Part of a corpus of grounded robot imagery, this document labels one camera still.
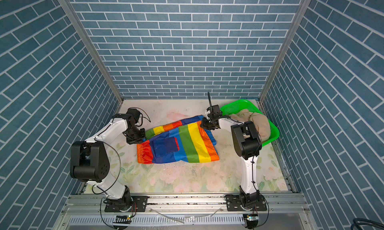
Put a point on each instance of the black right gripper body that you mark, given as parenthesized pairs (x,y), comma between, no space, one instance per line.
(208,123)

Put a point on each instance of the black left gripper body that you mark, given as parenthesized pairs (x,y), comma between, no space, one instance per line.
(135,135)

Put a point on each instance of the rainbow striped shorts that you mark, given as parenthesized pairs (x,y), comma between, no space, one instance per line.
(183,140)

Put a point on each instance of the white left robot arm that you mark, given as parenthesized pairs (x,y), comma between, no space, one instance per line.
(90,162)

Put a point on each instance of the beige shorts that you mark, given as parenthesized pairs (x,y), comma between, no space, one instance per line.
(260,121)

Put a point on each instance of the green plastic basket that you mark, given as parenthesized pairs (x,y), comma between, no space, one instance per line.
(239,105)

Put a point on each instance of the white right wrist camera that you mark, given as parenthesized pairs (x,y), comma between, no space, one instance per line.
(214,112)

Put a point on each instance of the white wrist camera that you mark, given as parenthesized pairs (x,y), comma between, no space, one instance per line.
(214,112)
(134,114)

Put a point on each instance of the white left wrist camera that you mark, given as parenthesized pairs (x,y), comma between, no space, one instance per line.
(134,114)

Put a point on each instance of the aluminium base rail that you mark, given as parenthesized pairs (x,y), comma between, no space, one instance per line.
(277,211)

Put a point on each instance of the white vented cable tray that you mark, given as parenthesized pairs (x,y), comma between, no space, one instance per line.
(157,220)

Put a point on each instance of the aluminium left corner post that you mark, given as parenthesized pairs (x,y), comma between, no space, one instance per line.
(79,28)

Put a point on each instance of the aluminium corner post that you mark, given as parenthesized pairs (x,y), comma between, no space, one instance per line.
(79,28)
(304,4)

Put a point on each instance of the aluminium right corner post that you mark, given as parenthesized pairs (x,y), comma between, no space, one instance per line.
(304,4)

